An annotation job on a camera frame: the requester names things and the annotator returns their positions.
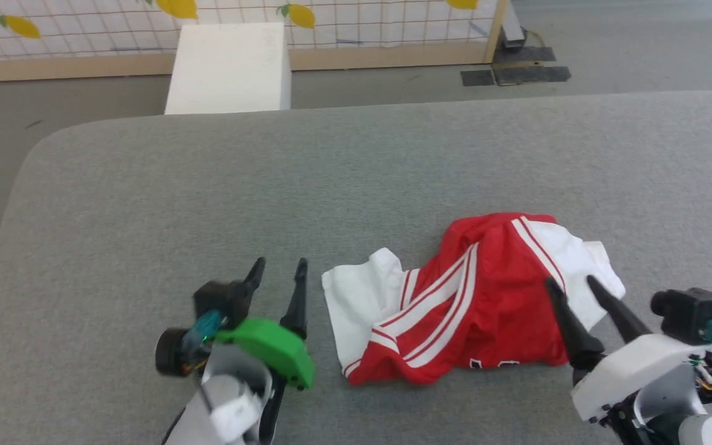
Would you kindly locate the grey fabric sofa seat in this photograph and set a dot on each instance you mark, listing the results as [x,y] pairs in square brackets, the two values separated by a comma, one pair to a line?
[207,185]

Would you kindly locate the red and white sports shorts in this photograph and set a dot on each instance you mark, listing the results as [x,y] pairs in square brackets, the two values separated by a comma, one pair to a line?
[492,296]

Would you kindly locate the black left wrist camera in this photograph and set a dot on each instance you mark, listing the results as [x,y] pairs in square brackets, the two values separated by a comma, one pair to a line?
[217,300]

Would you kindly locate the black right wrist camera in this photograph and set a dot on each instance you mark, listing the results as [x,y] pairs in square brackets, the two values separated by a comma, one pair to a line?
[693,312]

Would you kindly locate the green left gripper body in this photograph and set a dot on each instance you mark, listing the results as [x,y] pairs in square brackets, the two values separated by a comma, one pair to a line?
[269,349]

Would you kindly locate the grid partition with wooden frame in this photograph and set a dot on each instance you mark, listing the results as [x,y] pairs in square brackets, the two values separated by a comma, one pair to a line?
[84,65]

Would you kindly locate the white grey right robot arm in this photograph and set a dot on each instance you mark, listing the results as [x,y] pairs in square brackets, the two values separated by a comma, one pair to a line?
[696,429]

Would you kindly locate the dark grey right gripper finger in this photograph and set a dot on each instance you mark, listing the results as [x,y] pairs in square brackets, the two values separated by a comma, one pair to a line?
[578,340]
[622,315]

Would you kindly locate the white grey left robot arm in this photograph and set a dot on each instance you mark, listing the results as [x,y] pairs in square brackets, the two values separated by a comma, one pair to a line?
[232,411]

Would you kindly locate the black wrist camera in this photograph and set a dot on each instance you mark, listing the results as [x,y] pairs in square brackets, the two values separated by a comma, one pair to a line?
[693,312]
[217,300]

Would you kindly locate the large dark floor mat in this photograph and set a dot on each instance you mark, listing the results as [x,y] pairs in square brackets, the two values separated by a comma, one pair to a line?
[532,74]

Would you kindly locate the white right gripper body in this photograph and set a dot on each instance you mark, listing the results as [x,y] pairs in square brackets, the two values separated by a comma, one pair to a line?
[634,368]

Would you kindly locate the white rectangular box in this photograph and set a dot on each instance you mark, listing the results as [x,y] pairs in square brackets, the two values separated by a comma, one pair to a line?
[229,68]

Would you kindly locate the small dark floor mat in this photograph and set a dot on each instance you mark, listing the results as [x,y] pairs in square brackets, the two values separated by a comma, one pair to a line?
[477,78]

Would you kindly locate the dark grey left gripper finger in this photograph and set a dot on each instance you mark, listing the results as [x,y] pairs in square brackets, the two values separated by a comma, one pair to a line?
[297,303]
[254,281]

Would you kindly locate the grey floor device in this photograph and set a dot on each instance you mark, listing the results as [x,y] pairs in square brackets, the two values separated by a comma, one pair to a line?
[512,28]

